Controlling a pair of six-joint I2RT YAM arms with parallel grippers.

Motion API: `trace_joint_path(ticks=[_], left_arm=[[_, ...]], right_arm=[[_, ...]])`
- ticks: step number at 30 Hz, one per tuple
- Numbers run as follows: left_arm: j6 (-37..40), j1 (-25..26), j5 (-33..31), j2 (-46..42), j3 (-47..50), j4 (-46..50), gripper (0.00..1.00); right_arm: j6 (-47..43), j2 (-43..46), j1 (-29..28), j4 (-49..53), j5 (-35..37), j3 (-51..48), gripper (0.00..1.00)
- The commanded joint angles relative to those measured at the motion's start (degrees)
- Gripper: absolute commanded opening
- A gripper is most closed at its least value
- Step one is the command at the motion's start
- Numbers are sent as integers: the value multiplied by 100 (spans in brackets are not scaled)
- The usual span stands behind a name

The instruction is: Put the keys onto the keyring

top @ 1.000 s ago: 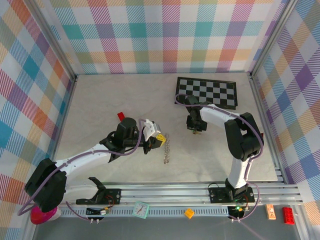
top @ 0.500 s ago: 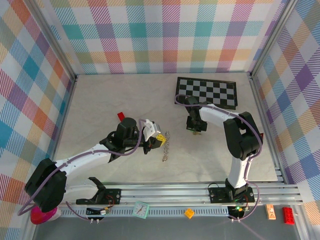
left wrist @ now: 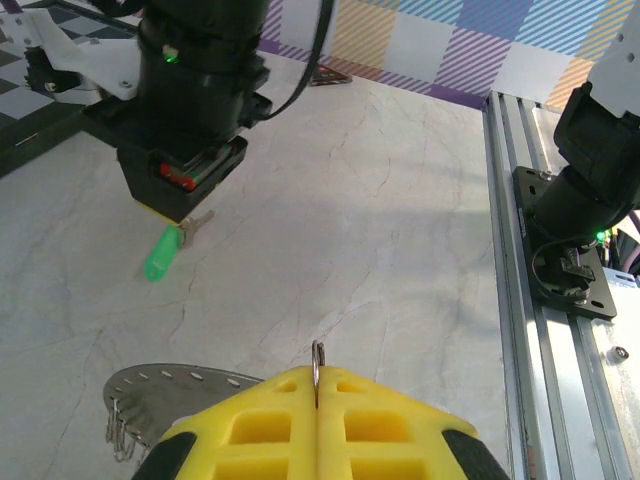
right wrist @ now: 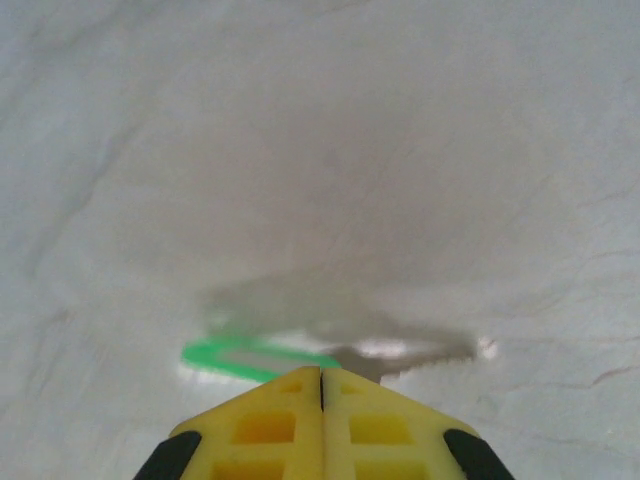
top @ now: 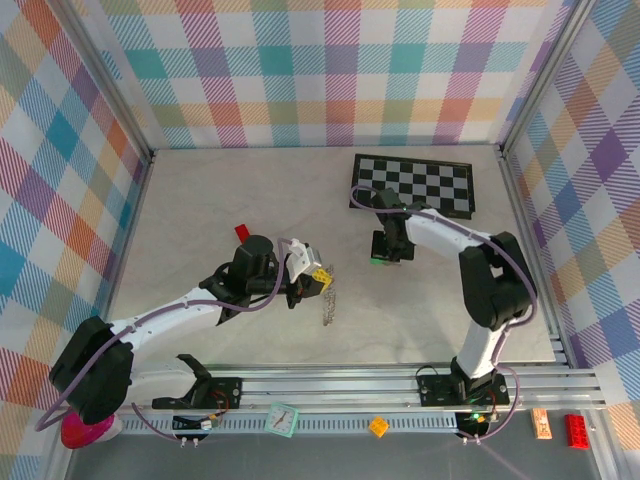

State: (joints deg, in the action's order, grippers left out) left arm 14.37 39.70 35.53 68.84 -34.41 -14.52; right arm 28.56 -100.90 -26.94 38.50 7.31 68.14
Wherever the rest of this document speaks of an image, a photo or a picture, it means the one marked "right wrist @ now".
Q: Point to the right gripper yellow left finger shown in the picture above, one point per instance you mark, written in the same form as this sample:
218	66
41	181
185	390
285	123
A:
260	435

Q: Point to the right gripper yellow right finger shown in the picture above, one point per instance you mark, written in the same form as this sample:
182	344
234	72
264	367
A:
390	435

